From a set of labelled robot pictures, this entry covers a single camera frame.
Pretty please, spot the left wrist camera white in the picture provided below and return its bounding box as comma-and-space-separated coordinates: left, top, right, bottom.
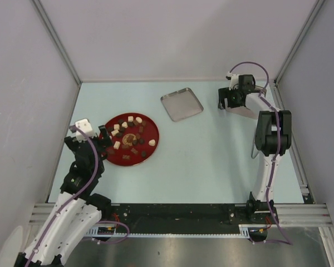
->
68, 118, 96, 142

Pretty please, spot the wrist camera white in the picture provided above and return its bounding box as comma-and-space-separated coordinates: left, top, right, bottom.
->
226, 72, 239, 90
68, 118, 96, 142

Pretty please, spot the white heart chocolate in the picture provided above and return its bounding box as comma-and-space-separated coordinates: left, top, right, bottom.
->
149, 139, 156, 146

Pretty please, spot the silver tin lid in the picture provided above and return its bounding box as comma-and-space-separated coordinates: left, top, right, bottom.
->
160, 87, 204, 122

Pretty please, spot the white slotted cable duct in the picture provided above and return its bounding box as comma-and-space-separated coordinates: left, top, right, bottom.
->
89, 224, 268, 239

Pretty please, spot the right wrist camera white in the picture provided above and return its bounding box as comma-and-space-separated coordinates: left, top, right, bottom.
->
226, 72, 239, 90

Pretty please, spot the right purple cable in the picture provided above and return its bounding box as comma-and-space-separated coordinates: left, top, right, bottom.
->
229, 61, 293, 245

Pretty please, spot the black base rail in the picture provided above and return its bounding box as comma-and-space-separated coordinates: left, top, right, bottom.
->
101, 204, 271, 235

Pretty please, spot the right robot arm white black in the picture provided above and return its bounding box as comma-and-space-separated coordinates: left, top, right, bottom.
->
218, 73, 292, 223

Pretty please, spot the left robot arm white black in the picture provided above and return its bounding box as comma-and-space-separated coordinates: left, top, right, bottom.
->
15, 120, 112, 266

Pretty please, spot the red round plate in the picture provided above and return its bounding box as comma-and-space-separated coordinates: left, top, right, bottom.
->
105, 112, 160, 166

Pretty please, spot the pink square tin box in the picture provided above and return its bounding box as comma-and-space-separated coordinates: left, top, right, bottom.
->
225, 107, 258, 120

